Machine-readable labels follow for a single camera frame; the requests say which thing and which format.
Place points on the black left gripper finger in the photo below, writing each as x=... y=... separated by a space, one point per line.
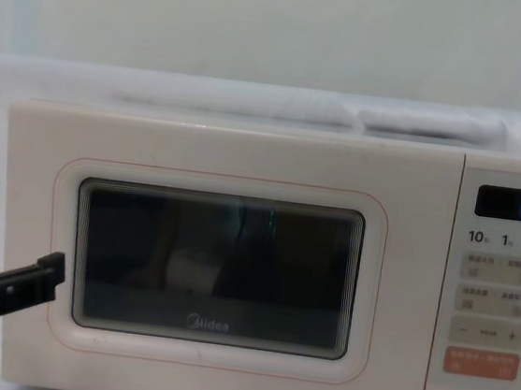
x=24 y=288

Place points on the oven control panel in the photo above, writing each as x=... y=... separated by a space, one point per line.
x=496 y=278

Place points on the cream oven door with window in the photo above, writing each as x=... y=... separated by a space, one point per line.
x=246 y=156

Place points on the cream microwave oven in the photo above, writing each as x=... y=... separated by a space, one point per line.
x=264 y=158

